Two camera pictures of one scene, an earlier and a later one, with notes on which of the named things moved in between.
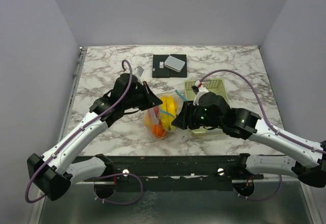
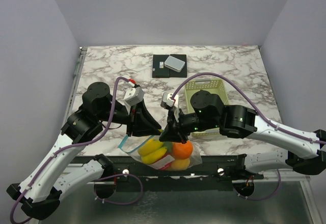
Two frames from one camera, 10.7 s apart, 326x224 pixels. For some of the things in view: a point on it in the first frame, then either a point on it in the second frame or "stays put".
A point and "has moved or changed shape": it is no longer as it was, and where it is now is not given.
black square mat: [159, 70] stays put
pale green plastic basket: [215, 86] stays put
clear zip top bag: [157, 121] has moved or changed shape
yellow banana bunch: [168, 111] has moved or changed shape
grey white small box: [174, 63] stays put
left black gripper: [152, 100] -> [141, 122]
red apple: [156, 110] -> [166, 166]
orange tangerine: [158, 130] has moved or changed shape
